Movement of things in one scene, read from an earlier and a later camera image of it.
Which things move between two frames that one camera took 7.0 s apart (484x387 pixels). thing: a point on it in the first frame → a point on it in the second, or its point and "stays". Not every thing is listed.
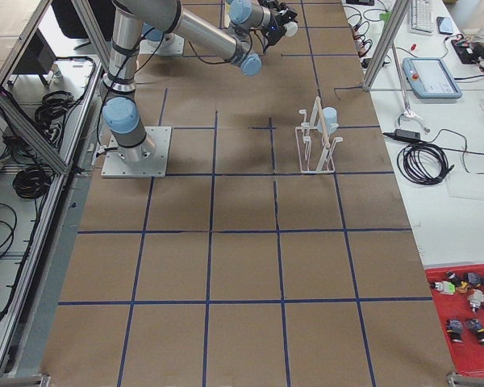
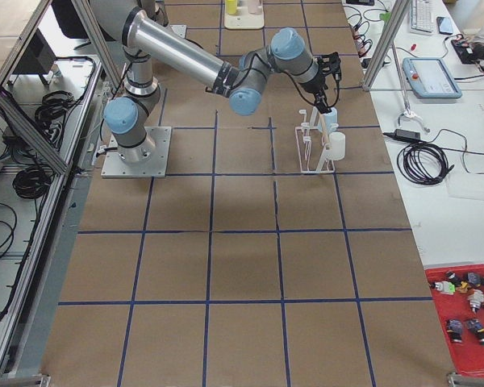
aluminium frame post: (399, 10) stays
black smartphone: (444, 25) stays
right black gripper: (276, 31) → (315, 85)
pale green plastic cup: (291, 28) → (335, 150)
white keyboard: (421, 20) stays
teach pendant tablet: (429, 77) stays
